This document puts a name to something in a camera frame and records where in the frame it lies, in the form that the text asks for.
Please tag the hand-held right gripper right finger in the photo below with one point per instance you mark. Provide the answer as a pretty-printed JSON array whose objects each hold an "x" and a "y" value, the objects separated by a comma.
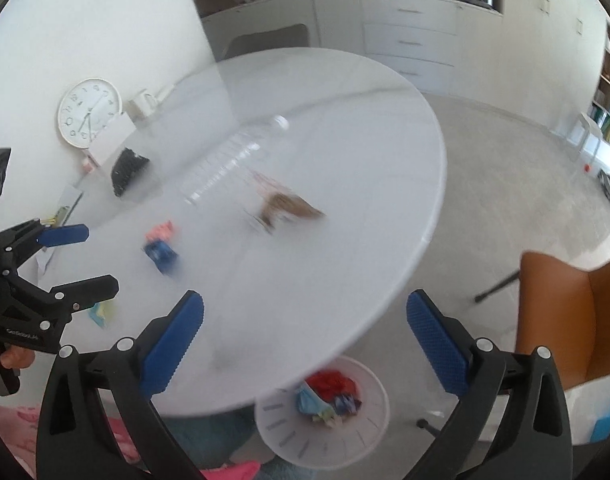
[{"x": 437, "y": 345}]

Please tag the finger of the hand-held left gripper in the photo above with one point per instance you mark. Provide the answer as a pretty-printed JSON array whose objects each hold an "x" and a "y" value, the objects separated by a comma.
[
  {"x": 92, "y": 287},
  {"x": 65, "y": 235}
]

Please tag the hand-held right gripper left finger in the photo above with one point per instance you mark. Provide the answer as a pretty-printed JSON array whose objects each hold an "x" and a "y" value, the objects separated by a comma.
[{"x": 172, "y": 345}]

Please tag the red paper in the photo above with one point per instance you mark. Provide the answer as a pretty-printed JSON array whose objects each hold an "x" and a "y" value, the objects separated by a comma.
[{"x": 330, "y": 382}]

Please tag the white round wastebasket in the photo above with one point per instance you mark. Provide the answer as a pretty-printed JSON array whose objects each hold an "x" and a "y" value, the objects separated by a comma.
[{"x": 290, "y": 435}]

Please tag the person's left hand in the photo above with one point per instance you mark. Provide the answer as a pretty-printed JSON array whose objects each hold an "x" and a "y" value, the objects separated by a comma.
[{"x": 16, "y": 358}]

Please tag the yellow green binder clips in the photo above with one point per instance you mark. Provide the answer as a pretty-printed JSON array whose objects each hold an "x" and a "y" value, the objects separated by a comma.
[{"x": 55, "y": 216}]

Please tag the light blue yellow wrapper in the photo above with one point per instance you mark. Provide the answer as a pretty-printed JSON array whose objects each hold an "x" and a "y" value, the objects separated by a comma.
[{"x": 101, "y": 312}]

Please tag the white paper sheet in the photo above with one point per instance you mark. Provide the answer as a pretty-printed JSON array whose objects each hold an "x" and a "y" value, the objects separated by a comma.
[{"x": 67, "y": 197}]

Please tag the small pink bottle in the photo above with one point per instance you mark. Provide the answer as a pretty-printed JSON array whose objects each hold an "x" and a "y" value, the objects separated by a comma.
[{"x": 88, "y": 165}]

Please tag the dark blue crumpled wrapper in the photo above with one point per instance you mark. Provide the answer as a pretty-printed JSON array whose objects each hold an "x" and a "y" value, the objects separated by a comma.
[{"x": 161, "y": 256}]

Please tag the pink crumpled paper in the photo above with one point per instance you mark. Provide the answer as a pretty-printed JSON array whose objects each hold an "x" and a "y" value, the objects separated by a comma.
[{"x": 161, "y": 231}]

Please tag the black foam net sleeve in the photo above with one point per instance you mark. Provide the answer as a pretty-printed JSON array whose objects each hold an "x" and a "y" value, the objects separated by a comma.
[{"x": 129, "y": 172}]

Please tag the blue grey floor mat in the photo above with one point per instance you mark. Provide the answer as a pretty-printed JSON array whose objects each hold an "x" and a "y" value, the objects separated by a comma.
[{"x": 210, "y": 432}]

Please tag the white cardboard box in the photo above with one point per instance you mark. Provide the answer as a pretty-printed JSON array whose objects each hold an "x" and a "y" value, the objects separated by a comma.
[{"x": 110, "y": 140}]

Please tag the person's pink clothing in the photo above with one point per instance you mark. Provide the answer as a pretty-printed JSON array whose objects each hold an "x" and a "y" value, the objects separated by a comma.
[{"x": 15, "y": 425}]

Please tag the orange chair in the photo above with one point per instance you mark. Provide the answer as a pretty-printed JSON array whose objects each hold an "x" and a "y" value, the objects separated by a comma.
[{"x": 570, "y": 310}]

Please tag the white mug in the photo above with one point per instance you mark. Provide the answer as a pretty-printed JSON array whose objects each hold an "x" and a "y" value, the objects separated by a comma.
[{"x": 142, "y": 102}]

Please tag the clear plastic snack bag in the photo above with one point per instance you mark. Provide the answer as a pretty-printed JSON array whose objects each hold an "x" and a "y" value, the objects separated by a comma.
[{"x": 285, "y": 205}]

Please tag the clear plastic bottle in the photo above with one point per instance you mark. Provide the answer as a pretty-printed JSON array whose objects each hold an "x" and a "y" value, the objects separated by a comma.
[{"x": 230, "y": 162}]

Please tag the white stool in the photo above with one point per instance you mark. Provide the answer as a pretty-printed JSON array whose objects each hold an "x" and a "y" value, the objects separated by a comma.
[{"x": 585, "y": 132}]

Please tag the grey chair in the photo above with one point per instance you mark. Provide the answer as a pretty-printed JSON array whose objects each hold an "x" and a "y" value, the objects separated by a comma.
[{"x": 267, "y": 40}]

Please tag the white drawer cabinet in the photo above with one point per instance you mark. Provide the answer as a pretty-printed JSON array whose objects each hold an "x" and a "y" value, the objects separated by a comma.
[{"x": 410, "y": 40}]

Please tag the white round wall clock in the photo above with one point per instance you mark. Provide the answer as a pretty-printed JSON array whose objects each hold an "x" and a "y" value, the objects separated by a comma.
[{"x": 89, "y": 112}]

